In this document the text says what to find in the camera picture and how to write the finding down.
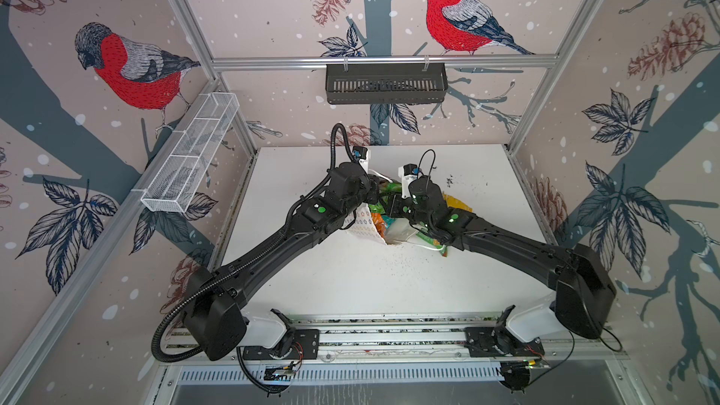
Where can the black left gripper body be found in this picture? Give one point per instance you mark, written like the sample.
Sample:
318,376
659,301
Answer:
367,193

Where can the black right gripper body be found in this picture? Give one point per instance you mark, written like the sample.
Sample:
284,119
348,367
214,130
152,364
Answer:
426,218

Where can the white printed paper bag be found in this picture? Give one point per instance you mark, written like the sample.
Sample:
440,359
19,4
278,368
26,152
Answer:
399,231

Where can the yellow snack bag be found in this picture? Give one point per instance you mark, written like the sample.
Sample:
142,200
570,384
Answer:
453,202

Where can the green snack bag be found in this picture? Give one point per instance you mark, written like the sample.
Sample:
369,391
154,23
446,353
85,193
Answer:
391,188
433,245

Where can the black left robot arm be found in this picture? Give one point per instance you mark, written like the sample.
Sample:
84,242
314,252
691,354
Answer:
213,313

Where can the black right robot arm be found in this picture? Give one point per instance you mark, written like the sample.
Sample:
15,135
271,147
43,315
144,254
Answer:
582,293

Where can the orange snack bag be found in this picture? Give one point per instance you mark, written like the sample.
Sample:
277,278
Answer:
379,224

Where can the black hanging basket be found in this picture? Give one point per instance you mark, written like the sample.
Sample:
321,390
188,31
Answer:
365,84

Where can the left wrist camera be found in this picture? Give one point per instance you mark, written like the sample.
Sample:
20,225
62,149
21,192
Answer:
362,155

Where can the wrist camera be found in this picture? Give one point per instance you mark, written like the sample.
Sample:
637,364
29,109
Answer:
408,172
362,155

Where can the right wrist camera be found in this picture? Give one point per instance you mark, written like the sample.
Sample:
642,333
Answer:
408,172

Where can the aluminium mounting rail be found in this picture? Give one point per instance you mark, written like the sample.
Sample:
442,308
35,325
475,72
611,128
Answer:
392,338

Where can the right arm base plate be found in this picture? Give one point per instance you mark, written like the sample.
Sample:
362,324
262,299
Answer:
491,342

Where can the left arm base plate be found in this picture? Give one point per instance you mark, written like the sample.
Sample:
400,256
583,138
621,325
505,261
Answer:
295,344

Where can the aluminium frame crossbar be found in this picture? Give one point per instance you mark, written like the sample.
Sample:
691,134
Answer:
520,61

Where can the white wire mesh basket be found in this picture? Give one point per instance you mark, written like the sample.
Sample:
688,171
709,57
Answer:
182,172

